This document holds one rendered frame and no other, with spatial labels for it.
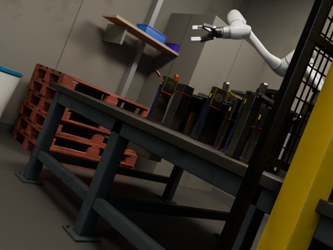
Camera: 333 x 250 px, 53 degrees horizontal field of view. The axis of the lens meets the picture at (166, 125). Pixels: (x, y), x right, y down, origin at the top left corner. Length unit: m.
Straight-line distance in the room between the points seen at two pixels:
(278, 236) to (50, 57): 3.38
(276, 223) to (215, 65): 3.50
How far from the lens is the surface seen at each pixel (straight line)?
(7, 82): 3.22
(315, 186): 1.08
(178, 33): 4.65
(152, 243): 1.55
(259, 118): 1.68
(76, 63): 4.18
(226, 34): 2.51
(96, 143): 3.44
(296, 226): 1.07
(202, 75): 4.31
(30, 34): 3.95
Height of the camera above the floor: 0.75
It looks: 1 degrees down
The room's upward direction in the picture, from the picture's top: 22 degrees clockwise
